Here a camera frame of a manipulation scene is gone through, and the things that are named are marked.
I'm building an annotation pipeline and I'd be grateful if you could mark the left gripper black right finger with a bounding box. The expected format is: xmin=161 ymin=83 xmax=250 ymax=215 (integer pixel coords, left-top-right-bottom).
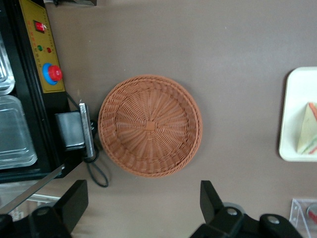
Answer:
xmin=190 ymin=180 xmax=304 ymax=238

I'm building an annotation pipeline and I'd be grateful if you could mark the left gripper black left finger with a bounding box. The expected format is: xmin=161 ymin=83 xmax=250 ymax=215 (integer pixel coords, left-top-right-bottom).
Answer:
xmin=0 ymin=179 xmax=89 ymax=238

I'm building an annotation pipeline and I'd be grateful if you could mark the triangular sandwich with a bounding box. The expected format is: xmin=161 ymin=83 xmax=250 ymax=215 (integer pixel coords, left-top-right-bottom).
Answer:
xmin=296 ymin=102 xmax=317 ymax=155

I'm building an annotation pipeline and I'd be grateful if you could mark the round brown wicker basket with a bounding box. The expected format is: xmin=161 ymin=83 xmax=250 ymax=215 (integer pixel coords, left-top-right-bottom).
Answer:
xmin=98 ymin=74 xmax=204 ymax=178

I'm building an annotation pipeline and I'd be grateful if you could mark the black tray sealing machine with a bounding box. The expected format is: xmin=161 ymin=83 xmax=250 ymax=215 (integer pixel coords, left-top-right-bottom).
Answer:
xmin=0 ymin=0 xmax=72 ymax=184

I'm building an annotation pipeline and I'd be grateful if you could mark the cream plastic serving tray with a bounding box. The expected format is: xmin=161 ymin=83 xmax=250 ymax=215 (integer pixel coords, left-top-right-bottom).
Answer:
xmin=279 ymin=66 xmax=317 ymax=162

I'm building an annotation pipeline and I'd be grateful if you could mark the grey metal side block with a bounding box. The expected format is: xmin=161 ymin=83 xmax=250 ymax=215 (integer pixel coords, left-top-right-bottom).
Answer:
xmin=54 ymin=102 xmax=97 ymax=159

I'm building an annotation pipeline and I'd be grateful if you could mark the clear acrylic bottle rack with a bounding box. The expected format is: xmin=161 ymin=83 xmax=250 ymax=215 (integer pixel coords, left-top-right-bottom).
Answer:
xmin=289 ymin=197 xmax=317 ymax=238

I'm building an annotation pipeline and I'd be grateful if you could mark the clear plastic food container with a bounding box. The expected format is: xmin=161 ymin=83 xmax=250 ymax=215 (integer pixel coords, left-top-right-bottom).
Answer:
xmin=0 ymin=32 xmax=15 ymax=95
xmin=0 ymin=95 xmax=38 ymax=171

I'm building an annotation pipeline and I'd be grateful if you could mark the yellow control panel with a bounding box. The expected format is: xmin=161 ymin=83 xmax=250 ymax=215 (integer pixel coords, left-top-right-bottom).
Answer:
xmin=19 ymin=0 xmax=65 ymax=94

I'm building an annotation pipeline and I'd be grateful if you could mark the red emergency stop button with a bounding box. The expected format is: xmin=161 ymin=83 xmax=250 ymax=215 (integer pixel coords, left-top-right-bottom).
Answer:
xmin=42 ymin=63 xmax=62 ymax=85

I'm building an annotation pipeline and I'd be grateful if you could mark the black machine power cable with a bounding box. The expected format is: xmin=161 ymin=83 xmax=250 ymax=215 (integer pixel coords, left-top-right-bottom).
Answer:
xmin=83 ymin=119 xmax=109 ymax=188

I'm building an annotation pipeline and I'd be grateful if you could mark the metal lever handle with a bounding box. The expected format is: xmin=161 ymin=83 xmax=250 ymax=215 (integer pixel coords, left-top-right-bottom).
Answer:
xmin=0 ymin=165 xmax=65 ymax=215

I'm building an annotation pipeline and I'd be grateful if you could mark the red rocker switch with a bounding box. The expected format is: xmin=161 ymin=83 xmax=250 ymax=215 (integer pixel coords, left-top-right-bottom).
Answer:
xmin=34 ymin=21 xmax=48 ymax=33

